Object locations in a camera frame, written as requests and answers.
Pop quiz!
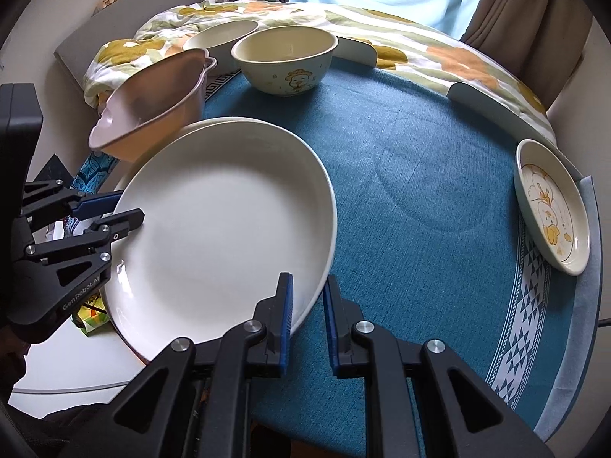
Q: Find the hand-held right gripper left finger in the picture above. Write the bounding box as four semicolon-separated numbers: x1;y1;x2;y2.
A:
57;272;294;458

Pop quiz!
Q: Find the small duck print plate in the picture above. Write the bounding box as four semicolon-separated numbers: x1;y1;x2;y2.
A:
514;138;591;276

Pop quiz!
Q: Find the wide brown curtain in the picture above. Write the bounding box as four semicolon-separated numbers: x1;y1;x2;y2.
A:
461;0;585;106

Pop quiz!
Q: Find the floral striped blanket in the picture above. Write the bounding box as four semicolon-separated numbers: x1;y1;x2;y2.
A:
83;0;559;148

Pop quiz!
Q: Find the large white plate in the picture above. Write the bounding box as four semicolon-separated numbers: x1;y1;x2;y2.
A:
113;116;311;192
101;121;339;350

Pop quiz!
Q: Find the cream cartoon print bowl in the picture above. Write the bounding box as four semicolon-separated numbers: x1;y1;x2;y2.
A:
231;27;339;96

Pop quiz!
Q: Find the patterned blue tray box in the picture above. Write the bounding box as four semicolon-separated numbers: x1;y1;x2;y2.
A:
203;55;600;440

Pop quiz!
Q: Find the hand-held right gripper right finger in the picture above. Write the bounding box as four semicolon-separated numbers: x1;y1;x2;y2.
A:
323;274;557;458

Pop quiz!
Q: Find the plain white bowl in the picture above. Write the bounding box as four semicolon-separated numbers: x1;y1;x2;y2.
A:
183;20;259;53

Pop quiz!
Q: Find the yellow green snack packet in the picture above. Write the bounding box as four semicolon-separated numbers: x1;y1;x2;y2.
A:
71;291;113;337

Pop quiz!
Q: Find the pink heart-shaped bowl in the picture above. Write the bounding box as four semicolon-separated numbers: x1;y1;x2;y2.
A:
88;48;218;163

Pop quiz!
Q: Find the grey headboard cushion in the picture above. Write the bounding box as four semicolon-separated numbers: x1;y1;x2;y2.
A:
53;0;225;91

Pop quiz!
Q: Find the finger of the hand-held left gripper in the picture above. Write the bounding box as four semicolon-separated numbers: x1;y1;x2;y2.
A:
10;207;146;344
21;179;126;231

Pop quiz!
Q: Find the colourful patterned cloth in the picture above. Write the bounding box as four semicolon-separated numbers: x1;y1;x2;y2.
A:
79;155;120;230

